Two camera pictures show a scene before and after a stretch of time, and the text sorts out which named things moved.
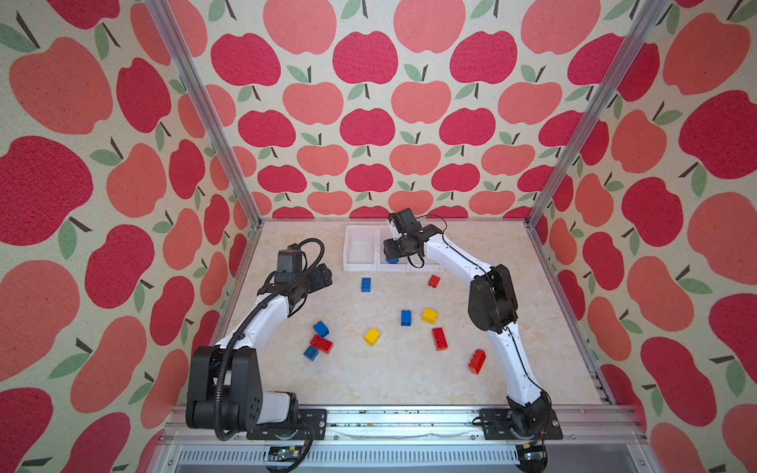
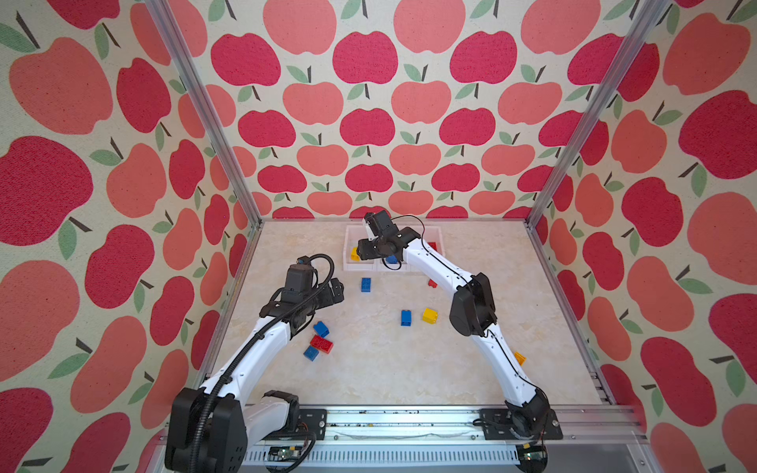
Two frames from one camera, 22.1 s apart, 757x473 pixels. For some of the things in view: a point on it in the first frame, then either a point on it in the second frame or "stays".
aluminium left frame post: x=206 y=104 stays
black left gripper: x=320 y=278 -> x=327 y=299
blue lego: x=406 y=317 stays
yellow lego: x=430 y=315 stays
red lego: x=321 y=344 stays
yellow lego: x=372 y=337 -> x=354 y=254
